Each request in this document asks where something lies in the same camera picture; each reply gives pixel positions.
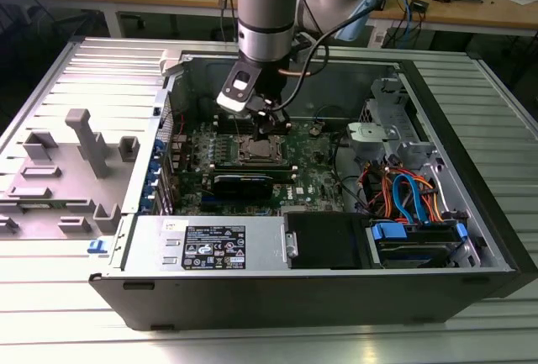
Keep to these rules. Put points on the green RAM stick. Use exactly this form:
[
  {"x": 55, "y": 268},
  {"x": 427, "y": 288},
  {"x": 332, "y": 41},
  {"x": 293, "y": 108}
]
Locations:
[{"x": 281, "y": 175}]

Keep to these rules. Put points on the small black device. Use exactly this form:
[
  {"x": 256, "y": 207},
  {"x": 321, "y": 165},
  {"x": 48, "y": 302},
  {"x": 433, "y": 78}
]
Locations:
[{"x": 420, "y": 6}]

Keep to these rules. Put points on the silver power supply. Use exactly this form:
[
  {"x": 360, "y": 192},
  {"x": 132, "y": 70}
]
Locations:
[{"x": 143, "y": 229}]

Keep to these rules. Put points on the silver drive cage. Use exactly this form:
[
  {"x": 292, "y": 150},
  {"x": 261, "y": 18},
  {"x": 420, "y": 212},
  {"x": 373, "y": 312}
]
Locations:
[{"x": 388, "y": 86}]

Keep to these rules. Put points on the dark office chair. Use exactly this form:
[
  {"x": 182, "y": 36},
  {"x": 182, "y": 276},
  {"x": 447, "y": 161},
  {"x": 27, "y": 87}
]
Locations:
[{"x": 29, "y": 23}]

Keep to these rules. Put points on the wooden desk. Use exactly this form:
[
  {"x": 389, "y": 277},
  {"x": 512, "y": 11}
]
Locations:
[{"x": 462, "y": 13}]

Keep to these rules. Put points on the CPU socket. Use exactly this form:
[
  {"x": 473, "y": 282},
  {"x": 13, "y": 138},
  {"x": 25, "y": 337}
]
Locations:
[{"x": 260, "y": 164}]

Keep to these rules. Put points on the blue expansion slot latch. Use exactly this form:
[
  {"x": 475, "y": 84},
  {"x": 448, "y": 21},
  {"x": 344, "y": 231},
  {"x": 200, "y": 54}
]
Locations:
[
  {"x": 158, "y": 148},
  {"x": 152, "y": 185},
  {"x": 149, "y": 203},
  {"x": 154, "y": 167}
]

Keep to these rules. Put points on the black PC case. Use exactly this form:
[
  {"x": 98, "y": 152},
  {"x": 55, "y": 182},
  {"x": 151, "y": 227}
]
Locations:
[{"x": 294, "y": 301}]

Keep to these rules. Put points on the grey case corner bracket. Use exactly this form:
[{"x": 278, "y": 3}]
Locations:
[{"x": 170, "y": 61}]

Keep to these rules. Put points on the hard disk in blue carrier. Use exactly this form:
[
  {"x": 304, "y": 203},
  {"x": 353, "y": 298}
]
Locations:
[{"x": 414, "y": 252}]

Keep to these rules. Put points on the blue plastic clip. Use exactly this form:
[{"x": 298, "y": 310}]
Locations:
[{"x": 96, "y": 247}]

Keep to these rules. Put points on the green motherboard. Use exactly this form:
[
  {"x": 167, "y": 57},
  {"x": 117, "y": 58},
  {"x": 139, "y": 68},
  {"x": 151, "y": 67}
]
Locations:
[{"x": 313, "y": 170}]

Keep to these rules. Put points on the silver round bracket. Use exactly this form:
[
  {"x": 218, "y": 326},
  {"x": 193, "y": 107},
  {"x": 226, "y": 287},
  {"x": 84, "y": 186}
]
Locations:
[{"x": 370, "y": 133}]

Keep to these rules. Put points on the silver CPU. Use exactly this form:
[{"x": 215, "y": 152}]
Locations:
[{"x": 262, "y": 149}]

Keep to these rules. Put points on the grey parts rack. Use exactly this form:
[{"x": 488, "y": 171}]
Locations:
[{"x": 63, "y": 179}]

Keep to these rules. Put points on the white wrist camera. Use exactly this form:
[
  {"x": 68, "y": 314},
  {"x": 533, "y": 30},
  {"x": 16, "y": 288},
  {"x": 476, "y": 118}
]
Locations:
[{"x": 231, "y": 103}]

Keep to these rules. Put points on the black RAM slot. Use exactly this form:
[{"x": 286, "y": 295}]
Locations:
[
  {"x": 227, "y": 127},
  {"x": 227, "y": 131},
  {"x": 227, "y": 121},
  {"x": 227, "y": 117}
]

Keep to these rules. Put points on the black graphics card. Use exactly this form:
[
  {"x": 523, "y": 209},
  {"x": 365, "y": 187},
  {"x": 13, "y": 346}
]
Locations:
[{"x": 241, "y": 187}]

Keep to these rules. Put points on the coin cell battery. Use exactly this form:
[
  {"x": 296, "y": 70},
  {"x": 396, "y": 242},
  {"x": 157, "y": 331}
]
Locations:
[{"x": 315, "y": 130}]

